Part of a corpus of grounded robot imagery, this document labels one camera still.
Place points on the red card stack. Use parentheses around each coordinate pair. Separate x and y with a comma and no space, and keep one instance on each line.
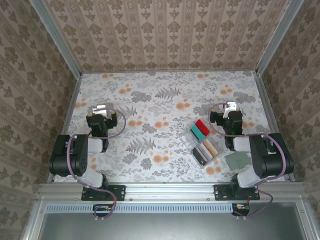
(202,127)

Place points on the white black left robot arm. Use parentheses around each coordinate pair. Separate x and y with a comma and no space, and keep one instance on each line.
(62,155)

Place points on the teal card stack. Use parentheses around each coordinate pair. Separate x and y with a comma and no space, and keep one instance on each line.
(197,132)

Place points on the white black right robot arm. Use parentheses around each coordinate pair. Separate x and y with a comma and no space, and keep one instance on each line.
(270,160)

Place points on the gold card stack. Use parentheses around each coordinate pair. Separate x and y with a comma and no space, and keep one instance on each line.
(211,148)

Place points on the aluminium frame post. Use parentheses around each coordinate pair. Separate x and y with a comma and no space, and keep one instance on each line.
(280,37)
(57,40)

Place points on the black card stack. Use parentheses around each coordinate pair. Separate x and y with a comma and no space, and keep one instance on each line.
(200,157)

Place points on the grey metal panel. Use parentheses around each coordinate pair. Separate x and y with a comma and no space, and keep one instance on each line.
(170,227)

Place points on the aluminium front rail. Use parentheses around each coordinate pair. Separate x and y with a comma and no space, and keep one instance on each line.
(170,191)

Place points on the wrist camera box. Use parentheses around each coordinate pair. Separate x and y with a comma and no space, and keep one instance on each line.
(231,106)
(101,111)

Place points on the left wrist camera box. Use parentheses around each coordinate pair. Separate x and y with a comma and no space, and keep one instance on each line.
(101,111)

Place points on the aluminium lower frame bar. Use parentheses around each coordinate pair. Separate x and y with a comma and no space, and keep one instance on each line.
(33,222)
(308,222)

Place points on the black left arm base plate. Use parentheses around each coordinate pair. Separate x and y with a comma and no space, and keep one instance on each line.
(118,192)

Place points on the clear plastic card tray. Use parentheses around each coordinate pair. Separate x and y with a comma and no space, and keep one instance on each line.
(186,138)

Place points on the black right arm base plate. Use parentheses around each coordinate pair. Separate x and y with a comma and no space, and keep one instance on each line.
(220,192)

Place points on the aluminium table back rail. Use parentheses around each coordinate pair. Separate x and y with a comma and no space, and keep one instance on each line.
(170,71)

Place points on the aluminium table side rail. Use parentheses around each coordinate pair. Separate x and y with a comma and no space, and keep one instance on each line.
(268,110)
(68,117)

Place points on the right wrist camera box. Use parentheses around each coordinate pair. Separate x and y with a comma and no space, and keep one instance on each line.
(231,106)

